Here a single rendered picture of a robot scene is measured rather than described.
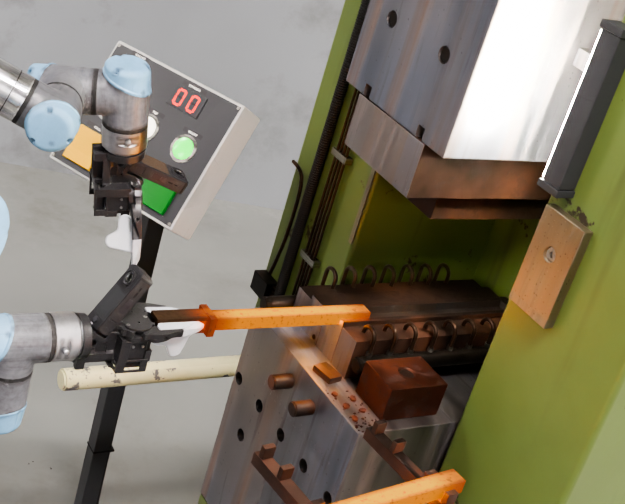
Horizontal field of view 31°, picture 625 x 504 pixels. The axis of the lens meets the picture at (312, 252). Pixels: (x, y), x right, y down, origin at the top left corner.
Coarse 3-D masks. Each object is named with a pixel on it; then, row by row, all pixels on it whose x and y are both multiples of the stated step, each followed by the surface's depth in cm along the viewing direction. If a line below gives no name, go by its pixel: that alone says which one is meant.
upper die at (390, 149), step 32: (352, 128) 195; (384, 128) 187; (384, 160) 187; (416, 160) 180; (448, 160) 183; (480, 160) 186; (416, 192) 183; (448, 192) 187; (480, 192) 190; (512, 192) 194; (544, 192) 198
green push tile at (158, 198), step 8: (144, 184) 223; (152, 184) 222; (144, 192) 222; (152, 192) 222; (160, 192) 221; (168, 192) 221; (176, 192) 221; (144, 200) 222; (152, 200) 221; (160, 200) 221; (168, 200) 220; (152, 208) 221; (160, 208) 220
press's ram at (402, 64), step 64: (384, 0) 187; (448, 0) 173; (512, 0) 165; (576, 0) 171; (384, 64) 187; (448, 64) 173; (512, 64) 172; (576, 64) 177; (448, 128) 174; (512, 128) 179
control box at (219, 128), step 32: (160, 64) 229; (160, 96) 227; (224, 96) 222; (96, 128) 231; (160, 128) 225; (192, 128) 223; (224, 128) 220; (64, 160) 232; (160, 160) 224; (192, 160) 221; (224, 160) 223; (192, 192) 220; (160, 224) 221; (192, 224) 225
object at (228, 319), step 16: (160, 320) 179; (176, 320) 181; (192, 320) 182; (208, 320) 184; (224, 320) 186; (240, 320) 187; (256, 320) 189; (272, 320) 191; (288, 320) 193; (304, 320) 195; (320, 320) 197; (336, 320) 199; (208, 336) 185
